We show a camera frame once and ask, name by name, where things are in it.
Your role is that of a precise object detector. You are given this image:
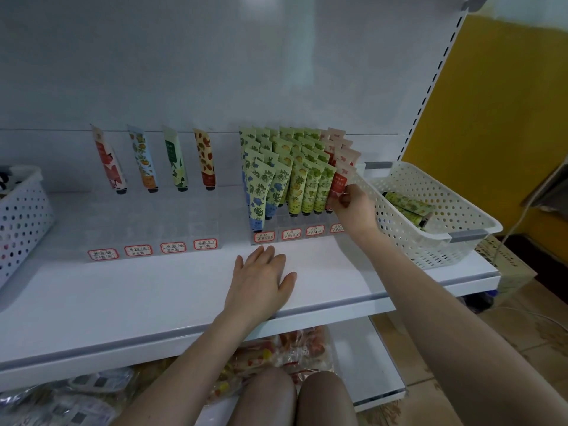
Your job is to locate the small brown cardboard box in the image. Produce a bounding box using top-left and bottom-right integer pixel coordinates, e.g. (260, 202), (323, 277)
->
(475, 235), (538, 302)

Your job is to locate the pile of snack packets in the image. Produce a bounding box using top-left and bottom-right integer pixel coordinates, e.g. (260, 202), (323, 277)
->
(0, 326), (337, 426)

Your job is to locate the person's right leg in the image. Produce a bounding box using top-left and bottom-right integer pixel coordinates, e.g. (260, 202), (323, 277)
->
(295, 370), (359, 426)

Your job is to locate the person's leg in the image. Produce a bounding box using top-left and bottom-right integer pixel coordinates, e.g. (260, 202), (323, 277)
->
(295, 370), (359, 426)
(229, 368), (296, 426)

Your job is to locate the person's left leg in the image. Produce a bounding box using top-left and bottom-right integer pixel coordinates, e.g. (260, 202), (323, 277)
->
(229, 368), (296, 426)

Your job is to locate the white metal shelf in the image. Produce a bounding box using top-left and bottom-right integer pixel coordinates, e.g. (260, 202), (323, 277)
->
(0, 0), (502, 426)

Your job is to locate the person's right hand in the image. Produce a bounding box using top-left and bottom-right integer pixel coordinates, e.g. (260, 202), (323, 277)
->
(333, 183), (385, 251)

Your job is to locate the pile of green hand cream tubes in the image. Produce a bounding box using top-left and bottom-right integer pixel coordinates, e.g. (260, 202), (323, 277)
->
(383, 191), (436, 229)

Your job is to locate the white perforated plastic basket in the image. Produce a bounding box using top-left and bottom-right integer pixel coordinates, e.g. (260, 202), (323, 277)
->
(0, 166), (54, 289)
(359, 161), (504, 270)

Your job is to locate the person's right forearm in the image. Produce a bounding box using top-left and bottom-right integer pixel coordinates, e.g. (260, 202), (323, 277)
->
(359, 235), (568, 426)

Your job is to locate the row of hand cream tubes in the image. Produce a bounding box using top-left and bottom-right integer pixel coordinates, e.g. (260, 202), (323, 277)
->
(91, 127), (362, 233)

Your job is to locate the person's left forearm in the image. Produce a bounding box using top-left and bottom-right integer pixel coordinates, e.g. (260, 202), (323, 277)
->
(114, 313), (266, 426)

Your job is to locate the clear divider tray with labels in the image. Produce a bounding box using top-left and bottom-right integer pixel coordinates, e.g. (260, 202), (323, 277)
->
(87, 223), (347, 262)

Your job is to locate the white hanging cable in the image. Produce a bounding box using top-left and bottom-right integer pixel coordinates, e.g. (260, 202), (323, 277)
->
(497, 155), (568, 254)

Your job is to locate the person's left hand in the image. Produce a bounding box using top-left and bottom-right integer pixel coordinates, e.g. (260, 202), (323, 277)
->
(222, 244), (298, 331)

